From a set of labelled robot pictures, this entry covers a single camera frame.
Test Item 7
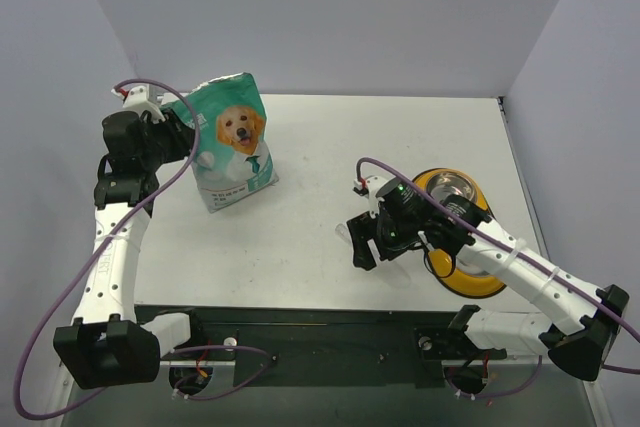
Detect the green white dog food bag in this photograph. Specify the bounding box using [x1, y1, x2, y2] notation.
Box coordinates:
[163, 73, 278, 213]

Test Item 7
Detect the clear plastic scoop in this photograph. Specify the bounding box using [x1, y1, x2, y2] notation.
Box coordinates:
[335, 223, 411, 289]

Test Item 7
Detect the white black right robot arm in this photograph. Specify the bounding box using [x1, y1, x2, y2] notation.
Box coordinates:
[347, 176, 629, 381]

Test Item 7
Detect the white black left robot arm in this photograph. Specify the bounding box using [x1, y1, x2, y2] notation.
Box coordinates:
[53, 109, 206, 389]

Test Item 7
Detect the far steel bowl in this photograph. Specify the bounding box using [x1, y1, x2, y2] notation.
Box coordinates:
[426, 171, 478, 203]

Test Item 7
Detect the yellow double bowl feeder tray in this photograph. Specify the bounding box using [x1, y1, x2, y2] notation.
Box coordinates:
[413, 168, 506, 299]

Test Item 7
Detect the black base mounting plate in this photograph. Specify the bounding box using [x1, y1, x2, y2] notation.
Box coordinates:
[134, 304, 506, 391]

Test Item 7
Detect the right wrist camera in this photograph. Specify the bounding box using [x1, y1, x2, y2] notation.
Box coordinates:
[353, 175, 389, 218]

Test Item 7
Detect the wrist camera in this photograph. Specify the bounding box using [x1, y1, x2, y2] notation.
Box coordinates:
[353, 175, 389, 218]
[111, 84, 165, 123]

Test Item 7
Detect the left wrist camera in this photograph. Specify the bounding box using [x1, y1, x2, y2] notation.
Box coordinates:
[111, 84, 165, 123]

